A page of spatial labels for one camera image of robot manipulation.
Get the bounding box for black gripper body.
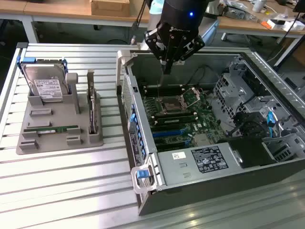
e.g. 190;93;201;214
156;0;210;49

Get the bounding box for Nvidia Quadro graphics card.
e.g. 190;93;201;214
86;69;101;135

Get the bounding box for black RAM slot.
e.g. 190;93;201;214
144;91;188;98
151;112;197;119
153;117;200;125
142;84;186;91
144;89;187;95
150;110;196;117
143;87;186;94
152;114;198;122

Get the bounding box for metal socket cover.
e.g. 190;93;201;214
180;87;203;105

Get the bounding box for cluttered wooden desk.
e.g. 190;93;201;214
218;0;305;39

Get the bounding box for silver metal disk bay cage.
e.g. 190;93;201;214
212;56;270;120

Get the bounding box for brown cardboard box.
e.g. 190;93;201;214
90;0;131;17

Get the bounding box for CPU socket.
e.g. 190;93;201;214
158;95;189;114

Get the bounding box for green motherboard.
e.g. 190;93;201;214
140;83;229;153

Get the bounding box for white cylinder container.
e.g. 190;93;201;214
252;0;267;13

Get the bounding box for silver chipset heatsink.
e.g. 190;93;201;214
194;132;213;145

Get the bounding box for black case fan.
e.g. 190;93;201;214
232;111;269;139

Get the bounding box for black expansion slot blue tab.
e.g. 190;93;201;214
154;140;191;150

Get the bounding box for white flat box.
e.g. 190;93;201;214
266;18;305;31

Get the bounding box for black monitor stand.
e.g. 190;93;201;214
292;0;305;12

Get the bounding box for silver hard disk drive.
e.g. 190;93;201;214
22;63;66;103

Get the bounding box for black plastic shroud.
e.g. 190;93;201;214
218;137;281;169

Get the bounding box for grey power supply unit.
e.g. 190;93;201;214
156;142;241;187

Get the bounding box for grey plastic parts rack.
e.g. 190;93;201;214
16;71;104;156

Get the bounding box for blue disk caddy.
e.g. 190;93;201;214
17;54;72;96

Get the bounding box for green RAM stick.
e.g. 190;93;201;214
36;125;79;134

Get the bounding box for open grey PC case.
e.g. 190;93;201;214
116;49;305;217

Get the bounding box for black cable with plug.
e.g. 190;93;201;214
130;0;147;46

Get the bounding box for blue wire connector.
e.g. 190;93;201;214
266;111;276;138

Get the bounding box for wooden desk grey frame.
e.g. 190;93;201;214
0;0;151;43

